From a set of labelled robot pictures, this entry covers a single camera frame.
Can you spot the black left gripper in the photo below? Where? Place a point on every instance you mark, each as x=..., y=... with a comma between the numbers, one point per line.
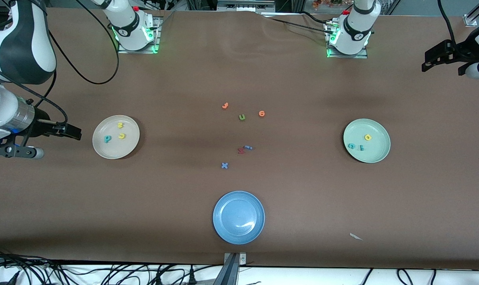
x=456, y=53

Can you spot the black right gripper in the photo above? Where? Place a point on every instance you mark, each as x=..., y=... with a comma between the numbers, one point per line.
x=42, y=127

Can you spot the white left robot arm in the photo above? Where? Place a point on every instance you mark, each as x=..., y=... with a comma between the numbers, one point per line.
x=356, y=27

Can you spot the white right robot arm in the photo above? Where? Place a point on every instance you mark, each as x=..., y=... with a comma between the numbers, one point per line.
x=21, y=43

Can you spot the beige plate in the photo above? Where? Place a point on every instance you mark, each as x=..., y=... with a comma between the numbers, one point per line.
x=128, y=148

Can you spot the brown table cover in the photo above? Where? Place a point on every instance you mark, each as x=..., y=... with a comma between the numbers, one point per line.
x=65, y=198

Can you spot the light green plate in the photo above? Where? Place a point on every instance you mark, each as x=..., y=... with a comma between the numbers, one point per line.
x=376, y=152

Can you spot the orange decorative object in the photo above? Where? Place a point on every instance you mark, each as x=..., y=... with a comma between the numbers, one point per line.
x=326, y=3

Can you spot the blue plate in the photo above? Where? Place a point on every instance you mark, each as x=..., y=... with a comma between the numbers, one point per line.
x=238, y=217

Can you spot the white paper scrap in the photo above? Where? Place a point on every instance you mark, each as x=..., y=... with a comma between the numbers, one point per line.
x=355, y=236

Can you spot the metal corner bracket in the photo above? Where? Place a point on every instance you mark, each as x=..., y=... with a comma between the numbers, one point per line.
x=470, y=20

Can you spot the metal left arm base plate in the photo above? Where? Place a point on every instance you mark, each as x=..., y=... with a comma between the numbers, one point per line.
x=362, y=55

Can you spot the aluminium frame beam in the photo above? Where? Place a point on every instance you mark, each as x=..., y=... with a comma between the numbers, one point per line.
x=245, y=4

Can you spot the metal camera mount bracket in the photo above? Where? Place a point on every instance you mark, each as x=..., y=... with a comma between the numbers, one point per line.
x=233, y=273

